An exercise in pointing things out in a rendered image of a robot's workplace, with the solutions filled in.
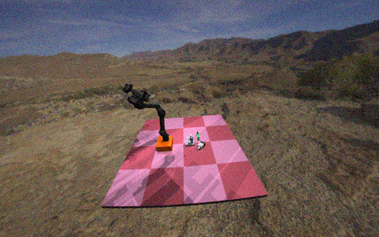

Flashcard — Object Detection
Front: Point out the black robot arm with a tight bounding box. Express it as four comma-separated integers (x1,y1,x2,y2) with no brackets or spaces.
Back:
128,96,169,142

